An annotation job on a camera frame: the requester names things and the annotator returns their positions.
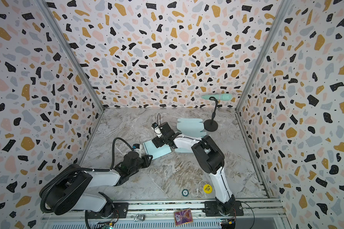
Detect black microphone stand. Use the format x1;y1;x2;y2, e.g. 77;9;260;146
204;96;218;132

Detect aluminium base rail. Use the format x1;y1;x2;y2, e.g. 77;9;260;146
38;198;291;229

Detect flat mint paper box blank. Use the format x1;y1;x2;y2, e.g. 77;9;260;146
174;118;207;153

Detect purple snack packet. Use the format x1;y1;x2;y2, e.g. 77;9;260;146
174;209;193;226

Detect aluminium right corner post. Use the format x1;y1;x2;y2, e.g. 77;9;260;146
235;0;292;112

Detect aluminium corner post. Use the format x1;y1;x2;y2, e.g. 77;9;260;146
34;0;105;112
235;0;292;112

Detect yellow round sticker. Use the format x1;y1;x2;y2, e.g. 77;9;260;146
203;184;213;194

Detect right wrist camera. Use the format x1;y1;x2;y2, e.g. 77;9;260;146
152;122;162;137

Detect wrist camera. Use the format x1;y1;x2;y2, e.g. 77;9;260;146
152;122;162;137
132;144;142;154

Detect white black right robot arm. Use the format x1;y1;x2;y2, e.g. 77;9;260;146
152;122;236;215

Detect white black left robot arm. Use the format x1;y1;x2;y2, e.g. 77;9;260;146
40;151;153;218

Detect mint paper box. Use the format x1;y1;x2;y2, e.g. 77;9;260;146
143;140;172;160
174;118;207;153

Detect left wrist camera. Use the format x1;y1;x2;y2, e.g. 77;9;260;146
132;144;142;154

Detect aluminium left corner post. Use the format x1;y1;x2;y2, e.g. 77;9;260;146
34;0;105;112

